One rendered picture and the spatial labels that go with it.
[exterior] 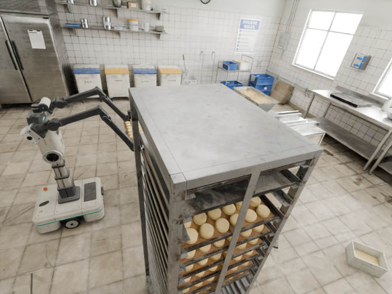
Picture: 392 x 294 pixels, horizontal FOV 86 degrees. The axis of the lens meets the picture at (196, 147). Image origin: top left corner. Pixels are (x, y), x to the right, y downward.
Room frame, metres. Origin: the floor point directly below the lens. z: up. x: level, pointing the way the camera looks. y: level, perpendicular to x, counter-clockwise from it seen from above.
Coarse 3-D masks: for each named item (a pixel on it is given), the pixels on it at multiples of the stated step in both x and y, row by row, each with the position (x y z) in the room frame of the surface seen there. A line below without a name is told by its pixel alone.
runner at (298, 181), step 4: (284, 172) 0.60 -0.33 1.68; (288, 172) 0.59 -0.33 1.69; (288, 176) 0.58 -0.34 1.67; (292, 176) 0.57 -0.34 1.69; (296, 176) 0.56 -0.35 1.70; (292, 180) 0.56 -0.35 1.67; (296, 180) 0.55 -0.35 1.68; (300, 180) 0.54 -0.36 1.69; (296, 184) 0.54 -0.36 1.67; (292, 188) 0.53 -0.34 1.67
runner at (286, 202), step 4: (272, 192) 0.59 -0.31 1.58; (276, 192) 0.59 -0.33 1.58; (280, 192) 0.58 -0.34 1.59; (284, 192) 0.57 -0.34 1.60; (276, 196) 0.57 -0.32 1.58; (280, 196) 0.57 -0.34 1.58; (284, 196) 0.56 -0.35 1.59; (288, 196) 0.55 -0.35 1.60; (280, 200) 0.55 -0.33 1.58; (284, 200) 0.55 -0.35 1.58; (288, 200) 0.55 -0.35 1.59; (284, 204) 0.53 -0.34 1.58; (288, 204) 0.54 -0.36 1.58
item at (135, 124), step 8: (128, 88) 0.89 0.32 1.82; (136, 112) 0.89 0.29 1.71; (136, 120) 0.89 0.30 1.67; (136, 128) 0.89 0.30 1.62; (136, 136) 0.88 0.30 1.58; (136, 144) 0.88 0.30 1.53; (136, 152) 0.88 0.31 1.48; (136, 160) 0.88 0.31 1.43; (136, 168) 0.88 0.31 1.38; (136, 176) 0.88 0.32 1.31; (144, 208) 0.89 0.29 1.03; (144, 216) 0.89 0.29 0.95; (144, 224) 0.89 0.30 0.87; (144, 232) 0.88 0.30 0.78; (144, 240) 0.88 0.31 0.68; (144, 248) 0.88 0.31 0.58; (144, 256) 0.88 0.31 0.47
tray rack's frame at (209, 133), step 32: (160, 96) 0.84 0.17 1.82; (192, 96) 0.88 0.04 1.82; (224, 96) 0.92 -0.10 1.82; (160, 128) 0.57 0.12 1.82; (192, 128) 0.59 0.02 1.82; (224, 128) 0.61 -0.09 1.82; (256, 128) 0.64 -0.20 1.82; (288, 128) 0.66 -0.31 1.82; (160, 160) 0.43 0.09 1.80; (192, 160) 0.42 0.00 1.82; (224, 160) 0.44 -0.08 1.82; (256, 160) 0.45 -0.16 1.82; (288, 160) 0.49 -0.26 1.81; (288, 192) 0.56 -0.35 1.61
